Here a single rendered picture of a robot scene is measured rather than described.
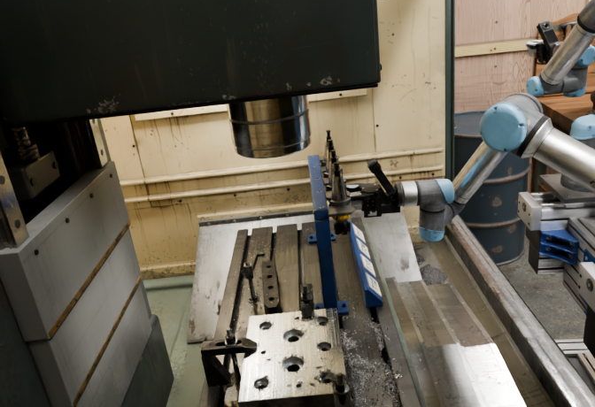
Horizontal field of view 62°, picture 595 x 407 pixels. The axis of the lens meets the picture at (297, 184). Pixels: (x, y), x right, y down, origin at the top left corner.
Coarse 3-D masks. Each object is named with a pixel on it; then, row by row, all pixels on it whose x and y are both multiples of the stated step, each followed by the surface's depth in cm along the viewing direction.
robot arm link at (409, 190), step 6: (402, 186) 144; (408, 186) 144; (414, 186) 144; (402, 192) 144; (408, 192) 143; (414, 192) 143; (408, 198) 143; (414, 198) 143; (402, 204) 146; (408, 204) 145; (414, 204) 145
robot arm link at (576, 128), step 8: (576, 120) 164; (584, 120) 162; (592, 120) 161; (576, 128) 161; (584, 128) 159; (592, 128) 157; (576, 136) 162; (584, 136) 159; (592, 136) 158; (592, 144) 159
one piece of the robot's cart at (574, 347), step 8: (560, 344) 212; (568, 344) 211; (576, 344) 211; (584, 344) 210; (568, 352) 207; (576, 352) 206; (584, 352) 206; (576, 360) 205; (584, 360) 202; (592, 360) 201; (576, 368) 201; (584, 368) 200; (592, 368) 199; (584, 376) 197; (592, 376) 194; (592, 384) 193
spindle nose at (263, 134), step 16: (304, 96) 93; (240, 112) 90; (256, 112) 89; (272, 112) 89; (288, 112) 90; (304, 112) 93; (240, 128) 92; (256, 128) 90; (272, 128) 90; (288, 128) 91; (304, 128) 94; (240, 144) 94; (256, 144) 92; (272, 144) 91; (288, 144) 92; (304, 144) 95
